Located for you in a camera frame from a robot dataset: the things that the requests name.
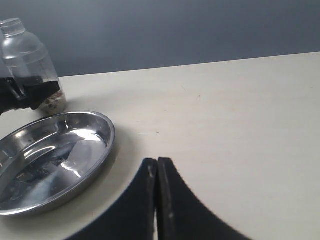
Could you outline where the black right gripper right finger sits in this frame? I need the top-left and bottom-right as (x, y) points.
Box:
(156, 157), (248, 240)

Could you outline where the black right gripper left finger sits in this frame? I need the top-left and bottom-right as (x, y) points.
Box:
(69, 158), (158, 240)

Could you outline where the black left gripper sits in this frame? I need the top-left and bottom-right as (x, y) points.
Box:
(0, 76), (61, 115)

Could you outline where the clear plastic bottle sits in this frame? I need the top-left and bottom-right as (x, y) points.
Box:
(0, 18), (67, 116)

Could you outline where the round stainless steel plate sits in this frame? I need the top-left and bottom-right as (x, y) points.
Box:
(0, 111), (116, 217)

